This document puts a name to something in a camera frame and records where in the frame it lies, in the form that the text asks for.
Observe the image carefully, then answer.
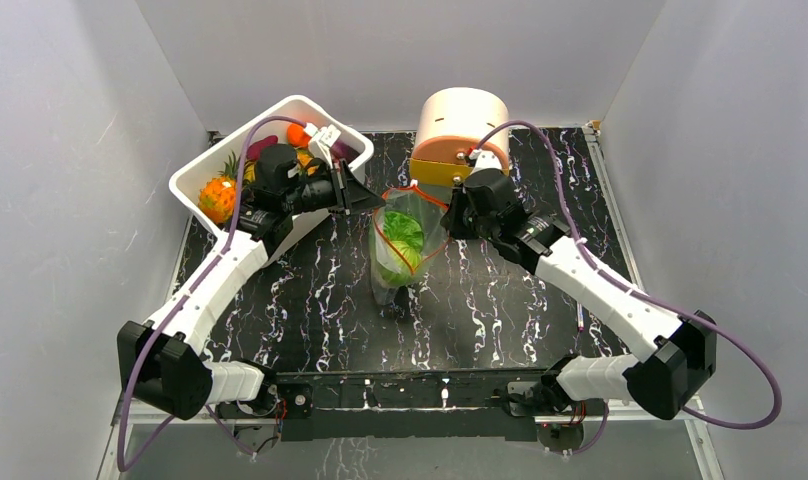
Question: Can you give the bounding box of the purple white pen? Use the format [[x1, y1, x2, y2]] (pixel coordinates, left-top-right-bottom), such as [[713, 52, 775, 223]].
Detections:
[[576, 303, 585, 332]]

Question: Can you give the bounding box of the purple toy sweet potato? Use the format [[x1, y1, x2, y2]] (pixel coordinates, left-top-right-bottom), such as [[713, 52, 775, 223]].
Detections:
[[246, 135, 278, 162]]

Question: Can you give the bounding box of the orange toy tangerine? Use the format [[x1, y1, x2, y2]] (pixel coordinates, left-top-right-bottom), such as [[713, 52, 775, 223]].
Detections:
[[286, 123, 312, 149]]

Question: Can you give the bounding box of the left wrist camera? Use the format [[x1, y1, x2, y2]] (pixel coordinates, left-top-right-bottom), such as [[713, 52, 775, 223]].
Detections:
[[304, 122, 341, 167]]

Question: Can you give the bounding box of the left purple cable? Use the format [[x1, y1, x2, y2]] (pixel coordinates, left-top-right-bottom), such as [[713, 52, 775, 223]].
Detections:
[[117, 115, 309, 474]]

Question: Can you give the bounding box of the purple cable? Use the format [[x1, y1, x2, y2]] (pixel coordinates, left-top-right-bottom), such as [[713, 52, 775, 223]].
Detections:
[[117, 115, 309, 474], [473, 119, 783, 431]]

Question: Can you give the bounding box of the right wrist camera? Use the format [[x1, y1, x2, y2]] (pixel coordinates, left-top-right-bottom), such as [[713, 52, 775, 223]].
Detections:
[[468, 149, 504, 175]]

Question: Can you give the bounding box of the green toy cabbage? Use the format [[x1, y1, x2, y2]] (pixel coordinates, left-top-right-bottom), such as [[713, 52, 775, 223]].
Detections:
[[377, 211, 424, 287]]

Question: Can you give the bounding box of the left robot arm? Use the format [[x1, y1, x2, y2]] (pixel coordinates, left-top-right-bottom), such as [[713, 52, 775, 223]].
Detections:
[[117, 143, 383, 420]]

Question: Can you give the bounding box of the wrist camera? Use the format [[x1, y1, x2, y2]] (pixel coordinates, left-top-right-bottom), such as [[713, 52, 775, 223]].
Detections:
[[468, 149, 504, 175], [304, 122, 341, 167]]

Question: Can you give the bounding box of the round drawer cabinet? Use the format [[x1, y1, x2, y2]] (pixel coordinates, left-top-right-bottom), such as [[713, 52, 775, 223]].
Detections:
[[409, 87, 509, 189]]

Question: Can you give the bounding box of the toy pineapple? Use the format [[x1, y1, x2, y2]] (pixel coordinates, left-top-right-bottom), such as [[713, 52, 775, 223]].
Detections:
[[197, 151, 239, 225]]

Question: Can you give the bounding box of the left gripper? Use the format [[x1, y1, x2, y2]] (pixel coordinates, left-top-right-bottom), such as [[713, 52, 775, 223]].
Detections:
[[283, 160, 385, 219]]

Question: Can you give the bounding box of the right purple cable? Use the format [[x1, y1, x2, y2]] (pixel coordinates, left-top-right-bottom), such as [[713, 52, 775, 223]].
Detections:
[[473, 119, 783, 431]]

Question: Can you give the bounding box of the clear zip top bag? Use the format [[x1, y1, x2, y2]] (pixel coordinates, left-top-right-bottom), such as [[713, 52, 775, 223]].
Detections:
[[369, 180, 449, 305]]

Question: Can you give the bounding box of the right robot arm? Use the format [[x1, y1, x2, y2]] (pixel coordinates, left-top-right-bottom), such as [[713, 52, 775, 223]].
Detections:
[[441, 169, 717, 420]]

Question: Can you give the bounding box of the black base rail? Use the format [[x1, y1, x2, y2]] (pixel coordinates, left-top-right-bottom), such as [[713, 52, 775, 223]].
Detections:
[[211, 367, 611, 444]]

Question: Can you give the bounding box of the white plastic bin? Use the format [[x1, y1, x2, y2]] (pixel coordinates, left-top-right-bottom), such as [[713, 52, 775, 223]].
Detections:
[[169, 95, 374, 266]]

